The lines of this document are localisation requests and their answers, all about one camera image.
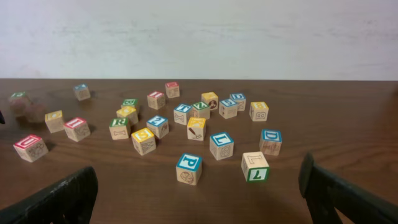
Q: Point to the red I block centre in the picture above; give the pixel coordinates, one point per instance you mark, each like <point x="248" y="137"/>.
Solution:
<point x="77" y="129"/>

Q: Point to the blue 5 block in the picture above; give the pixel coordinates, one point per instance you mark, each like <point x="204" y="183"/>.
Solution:
<point x="228" y="108"/>

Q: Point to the red H block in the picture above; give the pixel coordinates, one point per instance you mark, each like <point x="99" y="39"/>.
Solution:
<point x="172" y="89"/>

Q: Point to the yellow o block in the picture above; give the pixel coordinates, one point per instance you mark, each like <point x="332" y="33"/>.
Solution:
<point x="130" y="113"/>
<point x="55" y="121"/>

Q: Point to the yellow block upper right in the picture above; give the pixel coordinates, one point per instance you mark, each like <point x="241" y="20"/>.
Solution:
<point x="211" y="99"/>

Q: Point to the blue 2 block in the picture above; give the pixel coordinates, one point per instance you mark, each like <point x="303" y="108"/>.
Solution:
<point x="159" y="125"/>

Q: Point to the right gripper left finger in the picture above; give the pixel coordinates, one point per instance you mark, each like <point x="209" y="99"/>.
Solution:
<point x="70" y="200"/>

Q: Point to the red i block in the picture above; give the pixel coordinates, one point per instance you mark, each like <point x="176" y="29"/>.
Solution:
<point x="77" y="129"/>
<point x="156" y="100"/>

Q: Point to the blue X block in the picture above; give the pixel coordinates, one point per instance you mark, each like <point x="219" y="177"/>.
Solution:
<point x="82" y="92"/>

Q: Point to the blue P block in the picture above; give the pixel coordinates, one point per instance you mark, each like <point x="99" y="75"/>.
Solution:
<point x="189" y="169"/>

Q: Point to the blue D block upper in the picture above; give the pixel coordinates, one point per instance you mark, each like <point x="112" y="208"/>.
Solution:
<point x="240" y="98"/>

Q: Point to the yellow 8 block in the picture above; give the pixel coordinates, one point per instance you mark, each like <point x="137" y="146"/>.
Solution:
<point x="258" y="111"/>

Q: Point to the yellow K block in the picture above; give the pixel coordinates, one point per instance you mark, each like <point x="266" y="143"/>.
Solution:
<point x="196" y="129"/>

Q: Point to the yellow S block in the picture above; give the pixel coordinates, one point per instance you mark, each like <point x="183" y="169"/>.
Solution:
<point x="144" y="141"/>

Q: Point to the green F block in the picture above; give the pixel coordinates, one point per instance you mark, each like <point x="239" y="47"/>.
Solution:
<point x="19" y="101"/>

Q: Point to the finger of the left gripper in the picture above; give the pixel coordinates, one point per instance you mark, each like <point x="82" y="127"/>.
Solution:
<point x="2" y="120"/>

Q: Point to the red I block upper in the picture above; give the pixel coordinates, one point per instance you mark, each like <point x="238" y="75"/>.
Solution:
<point x="156" y="100"/>

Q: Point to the blue d block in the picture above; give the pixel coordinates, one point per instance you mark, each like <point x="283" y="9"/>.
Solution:
<point x="270" y="142"/>
<point x="240" y="98"/>

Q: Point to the green R block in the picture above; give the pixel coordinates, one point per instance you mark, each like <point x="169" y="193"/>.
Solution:
<point x="120" y="128"/>

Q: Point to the green Z block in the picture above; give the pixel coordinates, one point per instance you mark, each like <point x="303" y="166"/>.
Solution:
<point x="201" y="110"/>

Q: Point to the plain wood L block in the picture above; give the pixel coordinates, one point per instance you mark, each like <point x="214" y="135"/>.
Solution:
<point x="255" y="167"/>

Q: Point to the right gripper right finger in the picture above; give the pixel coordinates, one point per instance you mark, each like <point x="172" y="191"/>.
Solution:
<point x="326" y="194"/>

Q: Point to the blue D block right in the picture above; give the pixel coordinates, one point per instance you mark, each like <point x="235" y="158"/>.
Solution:
<point x="270" y="142"/>

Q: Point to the blue T block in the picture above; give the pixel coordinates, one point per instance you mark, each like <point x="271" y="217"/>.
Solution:
<point x="182" y="113"/>

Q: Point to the green B block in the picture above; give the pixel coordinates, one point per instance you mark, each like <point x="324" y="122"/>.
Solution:
<point x="133" y="102"/>

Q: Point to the red U block centre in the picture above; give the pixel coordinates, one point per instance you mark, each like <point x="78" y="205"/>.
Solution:
<point x="31" y="148"/>

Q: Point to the blue L block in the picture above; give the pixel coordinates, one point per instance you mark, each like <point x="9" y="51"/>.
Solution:
<point x="221" y="145"/>

